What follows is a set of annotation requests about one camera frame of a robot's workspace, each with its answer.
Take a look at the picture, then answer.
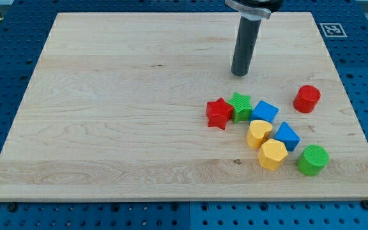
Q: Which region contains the robot arm flange with clamp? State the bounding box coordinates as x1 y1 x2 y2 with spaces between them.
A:
224 0 284 20

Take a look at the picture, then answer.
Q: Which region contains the red star block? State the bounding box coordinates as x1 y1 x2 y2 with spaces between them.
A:
206 98 234 130

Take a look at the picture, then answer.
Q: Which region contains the green star block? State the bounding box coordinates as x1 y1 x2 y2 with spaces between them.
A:
227 92 252 123

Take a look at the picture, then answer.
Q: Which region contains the wooden board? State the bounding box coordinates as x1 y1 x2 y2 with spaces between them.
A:
0 12 368 202

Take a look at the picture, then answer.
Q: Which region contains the yellow heart block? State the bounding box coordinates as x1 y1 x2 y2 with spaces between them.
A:
246 120 273 150

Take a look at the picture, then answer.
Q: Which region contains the blue cube block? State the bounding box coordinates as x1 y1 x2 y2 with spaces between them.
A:
250 100 279 123

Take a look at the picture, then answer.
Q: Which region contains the yellow hexagon block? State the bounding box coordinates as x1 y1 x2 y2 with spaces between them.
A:
257 139 288 171

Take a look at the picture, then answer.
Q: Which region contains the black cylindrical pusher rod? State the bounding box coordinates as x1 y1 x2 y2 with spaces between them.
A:
231 16 261 76

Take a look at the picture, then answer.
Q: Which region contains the blue triangle block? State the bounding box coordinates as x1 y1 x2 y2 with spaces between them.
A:
274 122 301 151

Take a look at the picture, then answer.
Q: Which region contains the red cylinder block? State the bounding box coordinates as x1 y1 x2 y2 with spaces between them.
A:
293 85 321 113

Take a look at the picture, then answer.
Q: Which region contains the green cylinder block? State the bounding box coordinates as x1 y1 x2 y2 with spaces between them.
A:
296 144 329 176

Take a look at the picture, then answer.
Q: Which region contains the white fiducial marker tag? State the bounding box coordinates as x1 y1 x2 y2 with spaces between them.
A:
319 22 347 38

